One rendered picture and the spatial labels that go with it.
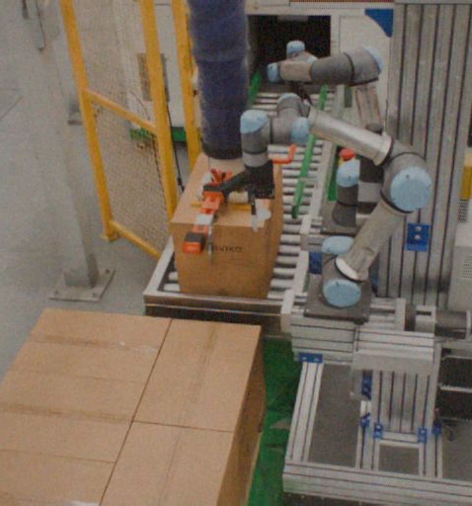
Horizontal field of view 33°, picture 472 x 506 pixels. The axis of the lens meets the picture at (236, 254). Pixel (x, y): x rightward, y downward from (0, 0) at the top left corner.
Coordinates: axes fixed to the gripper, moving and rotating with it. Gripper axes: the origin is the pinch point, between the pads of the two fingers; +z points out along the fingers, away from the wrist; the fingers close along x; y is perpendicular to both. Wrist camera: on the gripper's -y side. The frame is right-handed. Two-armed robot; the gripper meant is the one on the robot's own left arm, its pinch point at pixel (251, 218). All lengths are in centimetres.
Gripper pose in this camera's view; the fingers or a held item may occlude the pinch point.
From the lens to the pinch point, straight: 246.7
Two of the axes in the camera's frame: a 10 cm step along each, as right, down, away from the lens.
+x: -0.7, -5.9, 8.1
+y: 10.0, -0.9, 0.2
